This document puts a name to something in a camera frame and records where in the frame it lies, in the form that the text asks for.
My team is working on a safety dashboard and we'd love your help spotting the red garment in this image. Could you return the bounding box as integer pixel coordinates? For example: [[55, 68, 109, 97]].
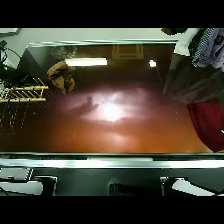
[[186, 101, 224, 153]]

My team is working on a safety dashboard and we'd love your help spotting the mustard yellow garment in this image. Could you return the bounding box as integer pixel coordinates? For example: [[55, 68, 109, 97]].
[[46, 60, 77, 95]]

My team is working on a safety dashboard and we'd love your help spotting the grey garment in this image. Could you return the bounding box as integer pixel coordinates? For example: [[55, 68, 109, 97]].
[[162, 53, 224, 105]]

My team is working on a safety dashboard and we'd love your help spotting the black and white checked garment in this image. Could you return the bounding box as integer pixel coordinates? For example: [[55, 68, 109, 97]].
[[188, 28, 216, 68]]

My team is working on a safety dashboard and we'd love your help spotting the lilac garment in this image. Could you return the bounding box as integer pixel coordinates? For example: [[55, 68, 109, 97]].
[[199, 29, 224, 72]]

